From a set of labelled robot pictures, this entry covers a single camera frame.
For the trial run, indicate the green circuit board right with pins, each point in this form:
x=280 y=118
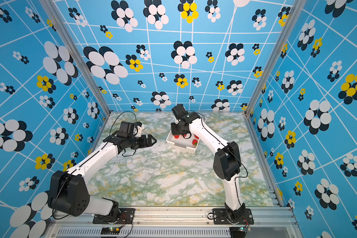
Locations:
x=239 y=232

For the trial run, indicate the aluminium corner post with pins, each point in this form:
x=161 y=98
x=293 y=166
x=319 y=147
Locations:
x=282 y=39
x=52 y=11

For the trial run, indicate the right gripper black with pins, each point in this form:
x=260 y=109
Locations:
x=173 y=131

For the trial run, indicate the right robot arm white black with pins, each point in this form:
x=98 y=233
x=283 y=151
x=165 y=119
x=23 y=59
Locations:
x=227 y=161

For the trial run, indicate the green circuit board left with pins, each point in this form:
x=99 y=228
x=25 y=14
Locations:
x=110 y=231

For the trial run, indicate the left aluminium corner post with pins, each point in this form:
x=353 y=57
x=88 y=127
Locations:
x=52 y=11

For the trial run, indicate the aluminium front rail frame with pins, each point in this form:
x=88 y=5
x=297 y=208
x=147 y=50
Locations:
x=180 y=222

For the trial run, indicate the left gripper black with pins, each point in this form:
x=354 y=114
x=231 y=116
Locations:
x=145 y=144

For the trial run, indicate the right aluminium corner post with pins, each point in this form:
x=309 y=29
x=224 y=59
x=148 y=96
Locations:
x=282 y=39

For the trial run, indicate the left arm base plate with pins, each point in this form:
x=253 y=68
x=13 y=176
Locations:
x=120 y=216

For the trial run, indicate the white perforated plastic basket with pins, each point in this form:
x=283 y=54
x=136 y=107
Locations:
x=183 y=144

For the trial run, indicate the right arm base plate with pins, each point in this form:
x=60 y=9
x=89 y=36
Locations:
x=223 y=216

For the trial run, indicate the green circuit board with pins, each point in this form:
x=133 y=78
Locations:
x=110 y=231
x=239 y=232

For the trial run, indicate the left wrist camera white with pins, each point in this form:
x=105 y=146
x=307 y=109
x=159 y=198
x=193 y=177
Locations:
x=138 y=127

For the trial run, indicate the clear plastic clamshell container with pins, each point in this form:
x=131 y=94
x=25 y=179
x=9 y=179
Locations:
x=144 y=178

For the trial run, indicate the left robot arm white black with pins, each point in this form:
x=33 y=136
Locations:
x=68 y=191

